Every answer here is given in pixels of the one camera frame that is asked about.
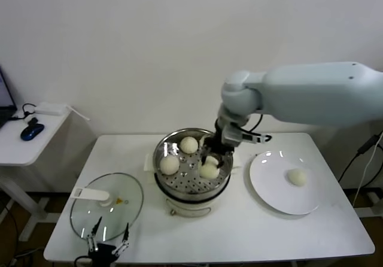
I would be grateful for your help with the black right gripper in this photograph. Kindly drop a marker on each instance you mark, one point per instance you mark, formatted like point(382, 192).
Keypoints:
point(220, 144)

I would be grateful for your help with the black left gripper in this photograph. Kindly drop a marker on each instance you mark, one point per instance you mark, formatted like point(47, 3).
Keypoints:
point(103, 253)

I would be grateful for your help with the white steamed baozi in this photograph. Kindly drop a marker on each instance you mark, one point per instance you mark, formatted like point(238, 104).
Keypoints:
point(208, 171)
point(169, 165)
point(297, 177)
point(188, 145)

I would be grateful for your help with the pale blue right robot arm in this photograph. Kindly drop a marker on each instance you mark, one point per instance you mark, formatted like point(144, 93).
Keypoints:
point(314, 93)

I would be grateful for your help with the stainless steel steamer basket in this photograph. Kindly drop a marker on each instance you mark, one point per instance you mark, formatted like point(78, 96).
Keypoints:
point(179, 183)

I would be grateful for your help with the cream electric cooker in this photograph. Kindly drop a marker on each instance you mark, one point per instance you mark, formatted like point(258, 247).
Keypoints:
point(188, 205)

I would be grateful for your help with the white oval plate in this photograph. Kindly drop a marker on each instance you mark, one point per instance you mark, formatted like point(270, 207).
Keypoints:
point(269, 189)

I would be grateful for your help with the white side table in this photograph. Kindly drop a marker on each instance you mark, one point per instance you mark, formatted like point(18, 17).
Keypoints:
point(27, 150)

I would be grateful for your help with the blue computer mouse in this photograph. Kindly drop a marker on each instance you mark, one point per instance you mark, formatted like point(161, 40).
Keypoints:
point(32, 131)

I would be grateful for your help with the white rectangular box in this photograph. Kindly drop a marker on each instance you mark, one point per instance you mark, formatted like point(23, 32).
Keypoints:
point(49, 109)

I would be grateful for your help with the black laptop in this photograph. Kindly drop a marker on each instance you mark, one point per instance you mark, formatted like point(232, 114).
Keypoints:
point(6, 99)

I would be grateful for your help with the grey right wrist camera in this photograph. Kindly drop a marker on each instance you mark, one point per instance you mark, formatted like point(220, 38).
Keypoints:
point(233, 135)

